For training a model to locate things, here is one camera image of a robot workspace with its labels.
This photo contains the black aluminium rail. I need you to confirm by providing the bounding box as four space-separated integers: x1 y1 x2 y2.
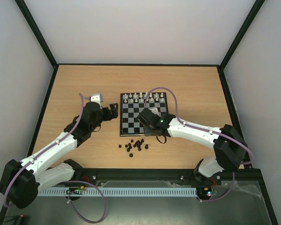
82 168 263 184

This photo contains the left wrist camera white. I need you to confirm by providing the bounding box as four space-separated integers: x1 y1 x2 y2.
90 93 103 104

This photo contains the black frame post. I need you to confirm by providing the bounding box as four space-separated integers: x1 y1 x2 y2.
15 0 58 68
220 0 265 70

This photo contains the circuit board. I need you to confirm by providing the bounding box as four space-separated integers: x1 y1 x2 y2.
66 186 87 195
198 187 218 196

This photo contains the left circuit board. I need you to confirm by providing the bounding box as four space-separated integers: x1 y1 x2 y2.
66 186 87 195

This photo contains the right circuit board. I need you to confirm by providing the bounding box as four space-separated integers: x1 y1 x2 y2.
198 187 218 196

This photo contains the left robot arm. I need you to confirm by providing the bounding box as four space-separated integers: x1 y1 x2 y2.
0 102 118 209

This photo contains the white slotted cable duct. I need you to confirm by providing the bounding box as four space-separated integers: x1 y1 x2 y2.
38 187 197 197

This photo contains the black frame post right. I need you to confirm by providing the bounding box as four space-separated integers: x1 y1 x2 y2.
220 0 265 70

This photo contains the black and silver chessboard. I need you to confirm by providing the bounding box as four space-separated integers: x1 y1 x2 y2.
119 92 168 137

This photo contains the black frame post left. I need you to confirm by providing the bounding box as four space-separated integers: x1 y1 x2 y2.
15 0 58 68

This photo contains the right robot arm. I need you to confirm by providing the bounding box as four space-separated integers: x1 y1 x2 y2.
137 108 247 184

